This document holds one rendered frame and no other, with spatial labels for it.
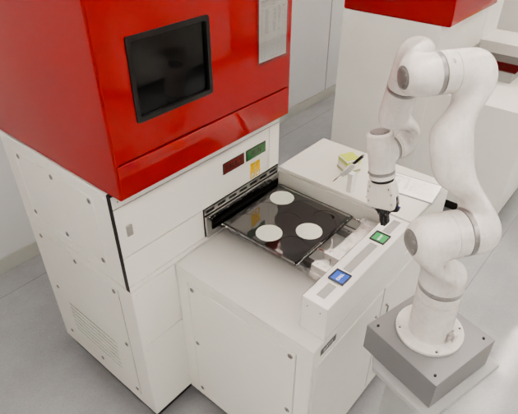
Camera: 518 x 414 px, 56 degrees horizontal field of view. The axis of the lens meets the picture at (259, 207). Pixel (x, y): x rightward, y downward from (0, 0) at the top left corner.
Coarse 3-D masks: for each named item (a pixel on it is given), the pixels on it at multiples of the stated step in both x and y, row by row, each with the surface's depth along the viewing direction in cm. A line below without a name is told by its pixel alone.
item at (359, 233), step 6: (360, 228) 189; (354, 234) 186; (360, 234) 186; (366, 234) 186; (348, 240) 183; (354, 240) 183; (336, 246) 180; (342, 246) 180; (348, 246) 180; (342, 252) 177; (312, 276) 169; (318, 276) 167
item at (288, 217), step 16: (272, 192) 206; (256, 208) 196; (272, 208) 196; (288, 208) 196; (304, 208) 196; (320, 208) 196; (240, 224) 188; (256, 224) 188; (272, 224) 188; (288, 224) 188; (320, 224) 188; (336, 224) 188; (256, 240) 180; (288, 240) 180; (304, 240) 180; (320, 240) 180; (288, 256) 172
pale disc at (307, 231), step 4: (300, 224) 188; (304, 224) 188; (308, 224) 188; (312, 224) 188; (316, 224) 188; (296, 228) 185; (300, 228) 185; (304, 228) 185; (308, 228) 185; (312, 228) 185; (316, 228) 185; (320, 228) 185; (296, 232) 183; (300, 232) 183; (304, 232) 183; (308, 232) 183; (312, 232) 183; (316, 232) 183; (320, 232) 183; (300, 236) 182; (304, 236) 182; (308, 236) 182; (312, 236) 182; (316, 236) 182; (320, 236) 182
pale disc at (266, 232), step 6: (258, 228) 185; (264, 228) 185; (270, 228) 185; (276, 228) 185; (258, 234) 183; (264, 234) 183; (270, 234) 183; (276, 234) 183; (264, 240) 180; (270, 240) 180
